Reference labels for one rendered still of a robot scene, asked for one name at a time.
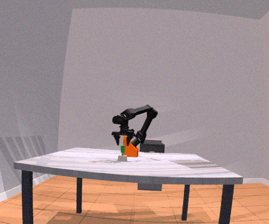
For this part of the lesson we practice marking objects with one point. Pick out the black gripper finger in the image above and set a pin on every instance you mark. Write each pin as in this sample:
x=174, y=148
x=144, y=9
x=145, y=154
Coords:
x=117, y=139
x=128, y=139

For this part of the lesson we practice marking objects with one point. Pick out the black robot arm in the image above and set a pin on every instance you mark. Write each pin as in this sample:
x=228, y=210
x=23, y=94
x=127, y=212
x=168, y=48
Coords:
x=130, y=114

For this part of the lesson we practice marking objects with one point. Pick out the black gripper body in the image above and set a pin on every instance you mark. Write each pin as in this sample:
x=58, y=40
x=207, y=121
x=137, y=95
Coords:
x=120, y=132

